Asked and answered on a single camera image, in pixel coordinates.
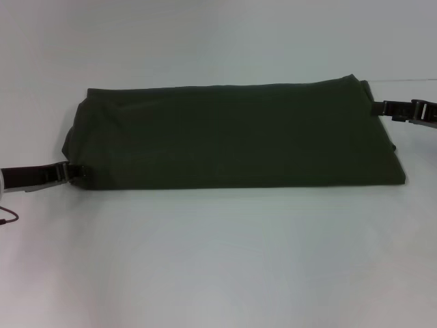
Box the left gripper cable with connector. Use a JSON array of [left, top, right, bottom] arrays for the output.
[[0, 206, 20, 227]]

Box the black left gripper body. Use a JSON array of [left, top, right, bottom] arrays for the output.
[[1, 163, 57, 194]]

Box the dark green shirt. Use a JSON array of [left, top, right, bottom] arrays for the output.
[[61, 80, 407, 191]]

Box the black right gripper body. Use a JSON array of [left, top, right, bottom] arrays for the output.
[[411, 98, 437, 130]]

